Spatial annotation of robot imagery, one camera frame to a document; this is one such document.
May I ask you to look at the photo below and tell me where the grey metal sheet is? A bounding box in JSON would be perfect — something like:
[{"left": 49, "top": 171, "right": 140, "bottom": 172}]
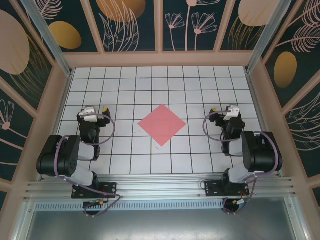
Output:
[{"left": 14, "top": 199, "right": 310, "bottom": 240}]

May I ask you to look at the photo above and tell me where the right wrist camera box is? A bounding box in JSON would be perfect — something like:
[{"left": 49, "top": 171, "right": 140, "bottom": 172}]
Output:
[{"left": 223, "top": 104, "right": 242, "bottom": 123}]

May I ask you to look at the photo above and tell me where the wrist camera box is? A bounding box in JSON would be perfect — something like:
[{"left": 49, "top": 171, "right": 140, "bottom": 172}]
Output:
[
  {"left": 77, "top": 105, "right": 99, "bottom": 123},
  {"left": 223, "top": 104, "right": 242, "bottom": 123}
]

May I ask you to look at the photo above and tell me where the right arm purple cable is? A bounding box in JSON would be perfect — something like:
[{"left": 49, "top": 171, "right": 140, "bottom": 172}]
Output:
[{"left": 203, "top": 111, "right": 280, "bottom": 216}]

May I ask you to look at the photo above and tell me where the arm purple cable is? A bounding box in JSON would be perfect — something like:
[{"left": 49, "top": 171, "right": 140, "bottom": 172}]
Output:
[
  {"left": 203, "top": 111, "right": 280, "bottom": 216},
  {"left": 54, "top": 112, "right": 124, "bottom": 218}
]

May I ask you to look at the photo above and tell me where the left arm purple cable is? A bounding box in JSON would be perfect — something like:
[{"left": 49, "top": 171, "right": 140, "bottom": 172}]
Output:
[{"left": 54, "top": 112, "right": 124, "bottom": 218}]

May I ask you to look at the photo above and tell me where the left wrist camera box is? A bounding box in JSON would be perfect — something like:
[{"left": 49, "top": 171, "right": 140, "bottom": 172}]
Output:
[{"left": 77, "top": 105, "right": 99, "bottom": 123}]

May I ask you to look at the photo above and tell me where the aluminium side rail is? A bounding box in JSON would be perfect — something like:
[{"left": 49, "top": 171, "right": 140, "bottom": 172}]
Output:
[
  {"left": 38, "top": 68, "right": 74, "bottom": 181},
  {"left": 244, "top": 69, "right": 283, "bottom": 178}
]

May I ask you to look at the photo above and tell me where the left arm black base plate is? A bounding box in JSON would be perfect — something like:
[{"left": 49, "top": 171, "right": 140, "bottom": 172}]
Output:
[{"left": 71, "top": 181, "right": 118, "bottom": 200}]

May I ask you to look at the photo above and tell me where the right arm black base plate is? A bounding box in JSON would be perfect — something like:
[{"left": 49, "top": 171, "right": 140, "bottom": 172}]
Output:
[{"left": 204, "top": 180, "right": 251, "bottom": 198}]

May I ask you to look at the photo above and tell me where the aluminium mounting rail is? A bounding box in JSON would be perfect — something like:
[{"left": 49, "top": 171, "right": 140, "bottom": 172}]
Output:
[{"left": 23, "top": 174, "right": 298, "bottom": 201}]

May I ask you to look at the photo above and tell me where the aluminium corner post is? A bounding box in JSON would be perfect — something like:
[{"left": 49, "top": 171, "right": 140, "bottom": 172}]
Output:
[
  {"left": 21, "top": 0, "right": 74, "bottom": 76},
  {"left": 244, "top": 0, "right": 293, "bottom": 74}
]

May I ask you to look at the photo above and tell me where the perforated metal cable tray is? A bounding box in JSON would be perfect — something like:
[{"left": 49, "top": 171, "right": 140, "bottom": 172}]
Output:
[{"left": 34, "top": 198, "right": 288, "bottom": 211}]

